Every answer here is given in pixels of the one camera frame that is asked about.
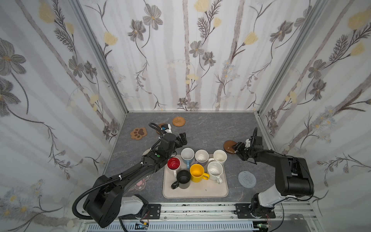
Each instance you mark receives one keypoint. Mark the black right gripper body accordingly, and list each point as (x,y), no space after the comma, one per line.
(242,149)

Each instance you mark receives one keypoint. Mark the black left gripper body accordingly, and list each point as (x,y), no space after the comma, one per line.
(178,139)

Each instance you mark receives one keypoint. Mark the glossy dark brown round coaster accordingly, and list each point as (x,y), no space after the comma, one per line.
(229,147)

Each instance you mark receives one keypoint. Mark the woven rattan round coaster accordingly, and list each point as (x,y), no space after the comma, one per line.
(178,121)

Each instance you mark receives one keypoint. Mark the grey blue woven coaster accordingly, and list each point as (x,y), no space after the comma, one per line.
(247,179)

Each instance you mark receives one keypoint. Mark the cork paw print coaster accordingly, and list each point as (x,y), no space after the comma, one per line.
(138,133)

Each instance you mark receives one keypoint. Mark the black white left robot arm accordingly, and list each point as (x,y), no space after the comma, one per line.
(104,202)

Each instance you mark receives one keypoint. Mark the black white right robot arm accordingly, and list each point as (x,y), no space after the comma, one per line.
(292,179)

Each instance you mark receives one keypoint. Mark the light blue mug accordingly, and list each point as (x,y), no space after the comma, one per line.
(188,156)

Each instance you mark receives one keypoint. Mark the red inside white mug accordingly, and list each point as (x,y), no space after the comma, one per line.
(174,165)

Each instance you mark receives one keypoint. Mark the white mug rear right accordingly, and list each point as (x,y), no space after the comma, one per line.
(219,156)

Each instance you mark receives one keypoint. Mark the white grey small mug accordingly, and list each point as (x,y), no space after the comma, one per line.
(201,157)

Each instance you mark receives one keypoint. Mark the white mug front right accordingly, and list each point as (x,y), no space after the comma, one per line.
(215,171)

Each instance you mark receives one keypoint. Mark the white grey round coaster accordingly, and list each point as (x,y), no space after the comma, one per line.
(146,152)

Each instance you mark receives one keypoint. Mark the black mug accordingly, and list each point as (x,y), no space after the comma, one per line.
(183,180)

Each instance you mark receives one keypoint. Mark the yellow mug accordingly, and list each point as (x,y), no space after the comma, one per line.
(198,173)

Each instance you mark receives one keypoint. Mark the beige plastic tray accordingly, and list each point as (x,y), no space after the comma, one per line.
(203,189)

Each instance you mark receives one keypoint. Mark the pink flower shaped coaster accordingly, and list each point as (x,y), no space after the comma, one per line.
(139,186)

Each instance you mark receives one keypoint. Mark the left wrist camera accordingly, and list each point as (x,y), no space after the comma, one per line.
(166,128)

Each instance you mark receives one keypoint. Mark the aluminium corner post right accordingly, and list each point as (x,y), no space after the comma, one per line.
(303,34)

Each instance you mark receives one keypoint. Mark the aluminium corner post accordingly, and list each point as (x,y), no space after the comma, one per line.
(303,34)
(82,19)

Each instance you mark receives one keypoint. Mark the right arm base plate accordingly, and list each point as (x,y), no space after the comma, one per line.
(243,212)

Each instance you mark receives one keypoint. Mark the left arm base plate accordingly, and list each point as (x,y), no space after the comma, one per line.
(150,211)

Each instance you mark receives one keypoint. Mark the aluminium mounting rail frame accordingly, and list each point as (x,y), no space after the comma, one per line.
(291,216)

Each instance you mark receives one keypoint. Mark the aluminium corner post left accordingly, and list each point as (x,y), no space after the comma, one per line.
(82,19)

